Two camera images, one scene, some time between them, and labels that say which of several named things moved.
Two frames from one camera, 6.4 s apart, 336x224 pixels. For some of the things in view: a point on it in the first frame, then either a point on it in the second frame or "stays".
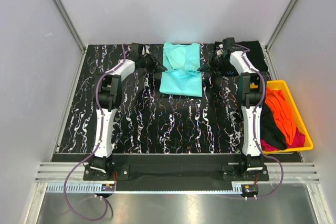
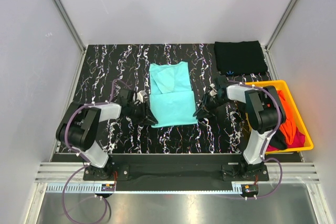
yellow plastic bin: x=281 y=85 stays
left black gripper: x=155 y=65 -> x=146 y=114
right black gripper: x=205 y=67 -> x=205 y=111
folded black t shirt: x=223 y=63 stays
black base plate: x=175 y=172 stays
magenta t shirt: x=298 y=140 stays
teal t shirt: x=181 y=61 -> x=171 y=99
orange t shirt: x=283 y=113 stays
